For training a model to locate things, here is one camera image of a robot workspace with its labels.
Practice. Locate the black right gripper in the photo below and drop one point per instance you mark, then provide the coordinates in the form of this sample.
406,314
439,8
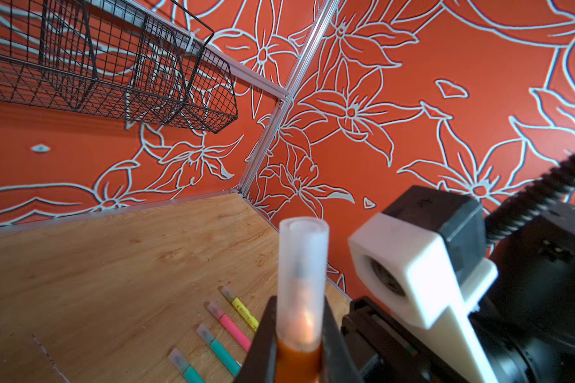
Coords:
384,351

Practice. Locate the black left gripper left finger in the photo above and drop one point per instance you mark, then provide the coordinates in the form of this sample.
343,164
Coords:
260,363

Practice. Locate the aluminium frame corner post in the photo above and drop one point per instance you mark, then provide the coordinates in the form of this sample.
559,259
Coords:
312,42

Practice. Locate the translucent green marker cap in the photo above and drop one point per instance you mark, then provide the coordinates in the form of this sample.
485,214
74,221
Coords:
178,361

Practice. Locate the yellow highlighter pen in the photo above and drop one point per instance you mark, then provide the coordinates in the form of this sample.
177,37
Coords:
246,314

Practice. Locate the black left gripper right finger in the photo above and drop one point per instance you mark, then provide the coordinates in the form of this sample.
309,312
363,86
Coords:
337,365

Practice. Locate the green marker pen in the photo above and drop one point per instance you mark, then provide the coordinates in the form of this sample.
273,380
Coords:
191,375
229,362

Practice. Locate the pink highlighter pen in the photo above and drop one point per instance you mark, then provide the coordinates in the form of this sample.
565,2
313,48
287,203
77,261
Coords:
235,332

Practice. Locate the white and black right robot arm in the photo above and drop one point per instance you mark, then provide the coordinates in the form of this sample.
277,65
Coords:
525,323

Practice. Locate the orange highlighter pen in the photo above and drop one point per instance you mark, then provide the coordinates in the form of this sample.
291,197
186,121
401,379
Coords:
294,366

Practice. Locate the black wire basket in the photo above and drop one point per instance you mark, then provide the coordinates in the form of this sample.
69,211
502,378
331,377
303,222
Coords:
116,59

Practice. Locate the translucent frosted pen cap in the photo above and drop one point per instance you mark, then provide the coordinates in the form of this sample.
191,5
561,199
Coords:
227,293

